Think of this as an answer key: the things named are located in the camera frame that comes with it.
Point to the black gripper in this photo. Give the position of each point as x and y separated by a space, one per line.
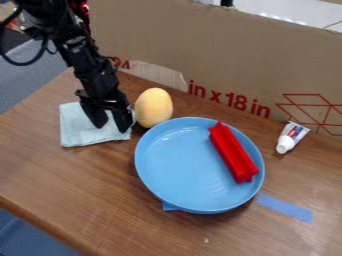
113 101

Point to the light blue cloth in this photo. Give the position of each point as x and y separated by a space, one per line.
77 131

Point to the yellow ball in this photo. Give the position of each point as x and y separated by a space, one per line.
153 107

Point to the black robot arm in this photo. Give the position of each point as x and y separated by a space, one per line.
61 21

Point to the blue plate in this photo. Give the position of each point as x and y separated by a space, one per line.
183 171

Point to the red plastic block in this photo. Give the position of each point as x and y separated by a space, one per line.
232 153

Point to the small toothpaste tube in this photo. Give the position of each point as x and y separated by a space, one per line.
291 136

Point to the blue tape strip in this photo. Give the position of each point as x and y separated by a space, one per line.
286 208

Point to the cardboard box wall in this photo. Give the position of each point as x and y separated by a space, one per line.
263 66

